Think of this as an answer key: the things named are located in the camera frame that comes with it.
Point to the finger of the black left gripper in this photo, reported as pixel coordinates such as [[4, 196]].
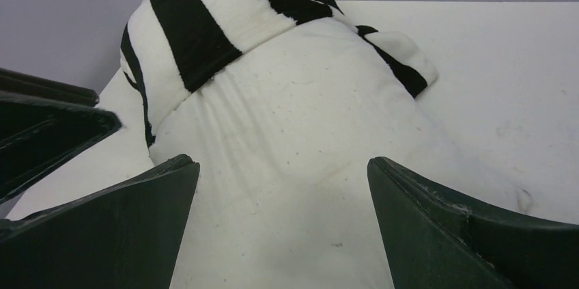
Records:
[[39, 135], [25, 84]]

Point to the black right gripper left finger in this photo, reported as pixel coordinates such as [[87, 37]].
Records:
[[124, 236]]

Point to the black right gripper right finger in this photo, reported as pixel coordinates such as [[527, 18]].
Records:
[[437, 237]]

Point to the white pillow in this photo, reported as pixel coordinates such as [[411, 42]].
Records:
[[268, 221]]

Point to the black white striped pillowcase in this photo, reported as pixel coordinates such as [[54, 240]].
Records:
[[217, 24]]

